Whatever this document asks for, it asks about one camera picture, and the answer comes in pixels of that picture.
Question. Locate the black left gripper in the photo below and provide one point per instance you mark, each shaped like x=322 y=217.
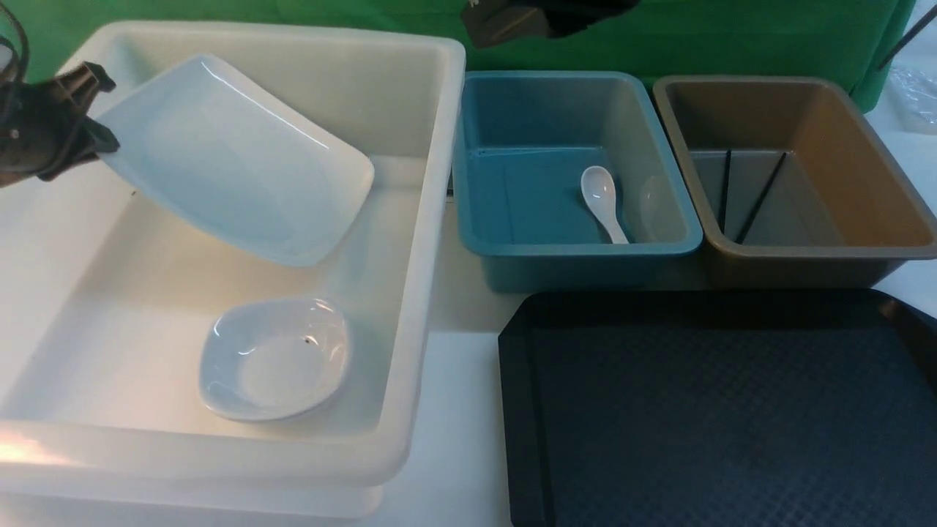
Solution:
x=46 y=127

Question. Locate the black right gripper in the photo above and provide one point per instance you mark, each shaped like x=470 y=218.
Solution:
x=493 y=23

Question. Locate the large white square plate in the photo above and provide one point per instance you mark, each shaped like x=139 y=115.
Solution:
x=210 y=145

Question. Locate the white ceramic spoon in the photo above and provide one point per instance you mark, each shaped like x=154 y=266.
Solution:
x=600 y=195

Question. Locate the black chopstick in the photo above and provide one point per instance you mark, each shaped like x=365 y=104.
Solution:
x=754 y=211
x=725 y=185

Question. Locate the white square bowl with speck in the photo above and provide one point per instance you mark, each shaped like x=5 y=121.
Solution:
x=276 y=359

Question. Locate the teal plastic bin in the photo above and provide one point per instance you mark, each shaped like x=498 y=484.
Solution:
x=522 y=143

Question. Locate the large white plastic tub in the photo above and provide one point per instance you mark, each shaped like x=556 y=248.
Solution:
x=107 y=297

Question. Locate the brown plastic bin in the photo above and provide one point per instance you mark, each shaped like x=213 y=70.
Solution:
x=841 y=214

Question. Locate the green backdrop cloth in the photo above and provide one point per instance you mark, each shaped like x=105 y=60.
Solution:
x=840 y=41

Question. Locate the black serving tray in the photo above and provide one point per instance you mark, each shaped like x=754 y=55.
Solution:
x=719 y=408

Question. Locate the clear plastic wrap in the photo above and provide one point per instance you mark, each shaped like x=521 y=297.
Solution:
x=913 y=94

